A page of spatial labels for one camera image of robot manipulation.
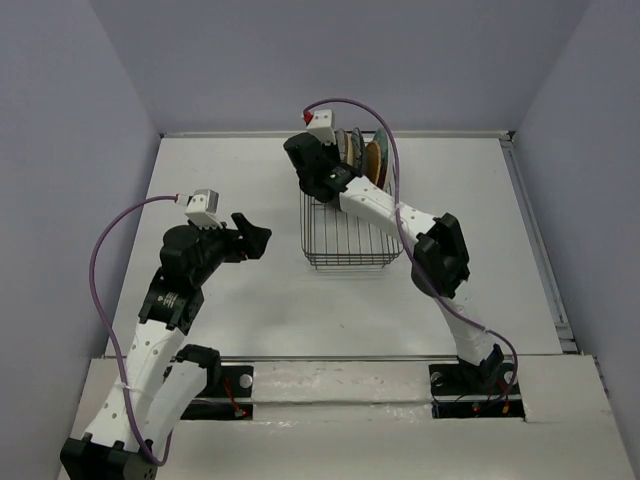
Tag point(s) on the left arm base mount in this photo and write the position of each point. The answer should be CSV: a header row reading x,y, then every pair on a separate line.
x,y
230,399

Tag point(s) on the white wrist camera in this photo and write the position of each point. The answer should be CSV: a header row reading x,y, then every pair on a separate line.
x,y
321,125
201,208

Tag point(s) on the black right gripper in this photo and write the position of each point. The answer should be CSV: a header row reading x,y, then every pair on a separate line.
x,y
332,148

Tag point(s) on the woven bamboo plate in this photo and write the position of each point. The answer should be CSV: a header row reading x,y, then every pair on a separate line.
x,y
372,164

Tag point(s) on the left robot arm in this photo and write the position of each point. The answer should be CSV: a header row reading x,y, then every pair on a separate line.
x,y
130,436

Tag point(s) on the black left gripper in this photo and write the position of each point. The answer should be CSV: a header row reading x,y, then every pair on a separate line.
x,y
255,243

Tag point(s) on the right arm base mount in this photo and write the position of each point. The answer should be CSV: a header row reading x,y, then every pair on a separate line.
x,y
453,398

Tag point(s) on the beige branch plate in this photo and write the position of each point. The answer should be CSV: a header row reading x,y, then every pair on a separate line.
x,y
349,149

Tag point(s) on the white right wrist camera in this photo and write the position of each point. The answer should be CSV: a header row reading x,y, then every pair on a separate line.
x,y
321,125

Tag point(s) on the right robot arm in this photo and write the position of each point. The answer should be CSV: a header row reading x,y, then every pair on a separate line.
x,y
439,265

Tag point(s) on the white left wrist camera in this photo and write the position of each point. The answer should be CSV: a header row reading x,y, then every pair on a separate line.
x,y
201,208

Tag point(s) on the grey wire dish rack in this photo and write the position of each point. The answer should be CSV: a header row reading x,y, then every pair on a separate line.
x,y
333,239

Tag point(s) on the grey deer plate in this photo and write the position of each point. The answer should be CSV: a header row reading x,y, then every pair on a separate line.
x,y
341,144

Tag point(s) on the red teal floral plate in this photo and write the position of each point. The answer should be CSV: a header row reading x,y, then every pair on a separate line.
x,y
381,139

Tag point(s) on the dark teal blossom plate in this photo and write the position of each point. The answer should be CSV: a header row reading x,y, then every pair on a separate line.
x,y
358,149

